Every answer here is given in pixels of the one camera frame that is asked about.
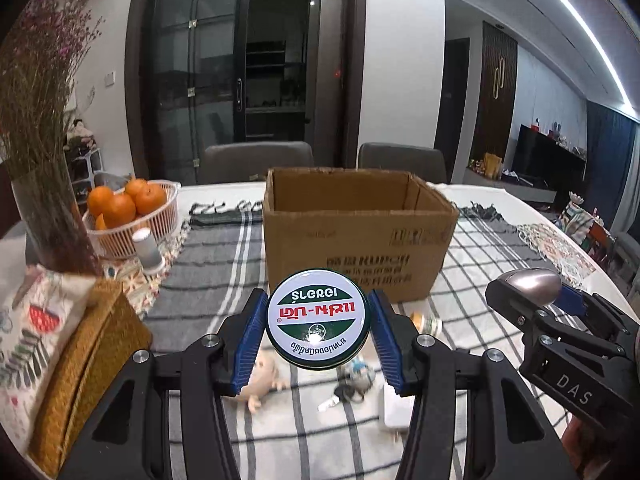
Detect person right hand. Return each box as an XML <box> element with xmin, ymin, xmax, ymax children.
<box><xmin>561</xmin><ymin>416</ymin><xmax>608</xmax><ymax>479</ymax></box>

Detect white plastic fruit basket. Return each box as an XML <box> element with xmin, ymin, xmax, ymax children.
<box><xmin>82</xmin><ymin>180</ymin><xmax>181</xmax><ymax>259</ymax></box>

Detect white flat device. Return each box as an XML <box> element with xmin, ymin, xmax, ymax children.
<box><xmin>378</xmin><ymin>384</ymin><xmax>414</xmax><ymax>434</ymax></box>

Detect dark glass sliding door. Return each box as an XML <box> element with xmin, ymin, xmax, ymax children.
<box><xmin>125</xmin><ymin>0</ymin><xmax>250</xmax><ymax>185</ymax></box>

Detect grey plaid table cloth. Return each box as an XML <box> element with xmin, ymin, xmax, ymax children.
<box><xmin>142</xmin><ymin>199</ymin><xmax>597</xmax><ymax>480</ymax></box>

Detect orange right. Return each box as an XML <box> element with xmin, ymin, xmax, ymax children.
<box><xmin>134</xmin><ymin>183</ymin><xmax>167</xmax><ymax>216</ymax></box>

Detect green white round tin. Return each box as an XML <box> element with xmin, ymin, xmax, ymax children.
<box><xmin>266</xmin><ymin>269</ymin><xmax>371</xmax><ymax>370</ymax></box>

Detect orange front middle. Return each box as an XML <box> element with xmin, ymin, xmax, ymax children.
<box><xmin>103</xmin><ymin>193</ymin><xmax>137</xmax><ymax>229</ymax></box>

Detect orange back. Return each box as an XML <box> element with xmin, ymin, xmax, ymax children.
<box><xmin>125</xmin><ymin>178</ymin><xmax>146</xmax><ymax>198</ymax></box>

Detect metallic brown computer mouse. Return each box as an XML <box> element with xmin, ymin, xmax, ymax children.
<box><xmin>499</xmin><ymin>268</ymin><xmax>562</xmax><ymax>307</ymax></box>

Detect brown cardboard box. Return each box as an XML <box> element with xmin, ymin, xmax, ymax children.
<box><xmin>262</xmin><ymin>168</ymin><xmax>458</xmax><ymax>304</ymax></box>

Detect orange front left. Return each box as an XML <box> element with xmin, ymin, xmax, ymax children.
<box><xmin>87</xmin><ymin>185</ymin><xmax>114</xmax><ymax>219</ymax></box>

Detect grey refrigerator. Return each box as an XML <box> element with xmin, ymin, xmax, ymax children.
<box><xmin>305</xmin><ymin>0</ymin><xmax>343</xmax><ymax>167</ymax></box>

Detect white shoe rack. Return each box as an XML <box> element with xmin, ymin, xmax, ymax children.
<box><xmin>67</xmin><ymin>148</ymin><xmax>103</xmax><ymax>198</ymax></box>

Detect orange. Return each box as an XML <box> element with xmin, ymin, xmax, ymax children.
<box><xmin>103</xmin><ymin>193</ymin><xmax>137</xmax><ymax>229</ymax></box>
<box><xmin>125</xmin><ymin>178</ymin><xmax>146</xmax><ymax>198</ymax></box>
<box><xmin>87</xmin><ymin>185</ymin><xmax>114</xmax><ymax>219</ymax></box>
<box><xmin>134</xmin><ymin>183</ymin><xmax>167</xmax><ymax>216</ymax></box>

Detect blue curtain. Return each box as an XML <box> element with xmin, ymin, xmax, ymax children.
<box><xmin>584</xmin><ymin>101</ymin><xmax>638</xmax><ymax>228</ymax></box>

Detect grey dining chair right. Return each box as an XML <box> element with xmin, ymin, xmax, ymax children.
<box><xmin>358</xmin><ymin>142</ymin><xmax>449</xmax><ymax>184</ymax></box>

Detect pink toy figure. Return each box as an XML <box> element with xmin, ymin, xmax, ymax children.
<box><xmin>236</xmin><ymin>350</ymin><xmax>290</xmax><ymax>415</ymax></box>

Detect dried purple flowers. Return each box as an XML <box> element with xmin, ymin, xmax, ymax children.
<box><xmin>1</xmin><ymin>0</ymin><xmax>102</xmax><ymax>180</ymax></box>

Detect woven yellow tissue box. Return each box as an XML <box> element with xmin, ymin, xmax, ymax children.
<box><xmin>28</xmin><ymin>280</ymin><xmax>152</xmax><ymax>479</ymax></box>

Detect small white bottle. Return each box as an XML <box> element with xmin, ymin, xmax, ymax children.
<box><xmin>131</xmin><ymin>228</ymin><xmax>165</xmax><ymax>275</ymax></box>

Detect grey dining chair left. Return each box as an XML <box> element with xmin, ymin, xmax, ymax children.
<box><xmin>198</xmin><ymin>141</ymin><xmax>314</xmax><ymax>184</ymax></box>

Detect grey dining chair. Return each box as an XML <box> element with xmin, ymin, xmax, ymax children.
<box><xmin>198</xmin><ymin>141</ymin><xmax>314</xmax><ymax>184</ymax></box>
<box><xmin>358</xmin><ymin>142</ymin><xmax>449</xmax><ymax>184</ymax></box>

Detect glass vase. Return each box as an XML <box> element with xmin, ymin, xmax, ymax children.
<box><xmin>12</xmin><ymin>155</ymin><xmax>103</xmax><ymax>276</ymax></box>

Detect patterned floral table mat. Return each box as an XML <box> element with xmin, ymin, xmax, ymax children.
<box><xmin>516</xmin><ymin>223</ymin><xmax>597</xmax><ymax>287</ymax></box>

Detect small astronaut keychain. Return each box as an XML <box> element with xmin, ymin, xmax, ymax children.
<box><xmin>317</xmin><ymin>358</ymin><xmax>375</xmax><ymax>413</ymax></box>

